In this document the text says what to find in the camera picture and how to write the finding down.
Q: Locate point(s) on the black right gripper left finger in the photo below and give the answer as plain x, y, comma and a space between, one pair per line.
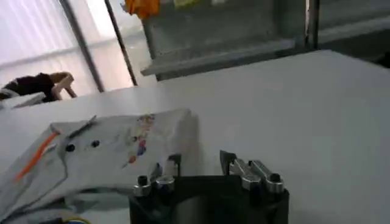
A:
164, 182

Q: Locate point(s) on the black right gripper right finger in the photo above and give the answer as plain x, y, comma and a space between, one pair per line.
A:
256, 176

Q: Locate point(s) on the grey printed T-shirt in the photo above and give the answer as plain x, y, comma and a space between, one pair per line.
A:
100, 158

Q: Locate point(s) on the wooden chair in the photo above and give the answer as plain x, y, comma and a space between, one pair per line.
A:
62, 83

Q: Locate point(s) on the thin dark metal pole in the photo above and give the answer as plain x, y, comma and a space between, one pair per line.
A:
121, 42

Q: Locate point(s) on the grey metal shelf rack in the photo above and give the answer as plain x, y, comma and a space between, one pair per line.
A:
219, 33

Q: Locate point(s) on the thick dark metal pole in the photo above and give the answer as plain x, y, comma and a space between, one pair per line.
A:
82, 45

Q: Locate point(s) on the small white side table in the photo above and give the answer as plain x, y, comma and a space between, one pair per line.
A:
24, 100

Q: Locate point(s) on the black bulky object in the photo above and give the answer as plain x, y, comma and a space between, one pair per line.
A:
384, 61

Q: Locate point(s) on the orange cloth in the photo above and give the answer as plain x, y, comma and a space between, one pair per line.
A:
143, 6

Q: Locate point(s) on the white cloth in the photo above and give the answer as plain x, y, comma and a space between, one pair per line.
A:
218, 1

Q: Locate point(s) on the light green cloth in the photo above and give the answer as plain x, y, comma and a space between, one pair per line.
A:
186, 2

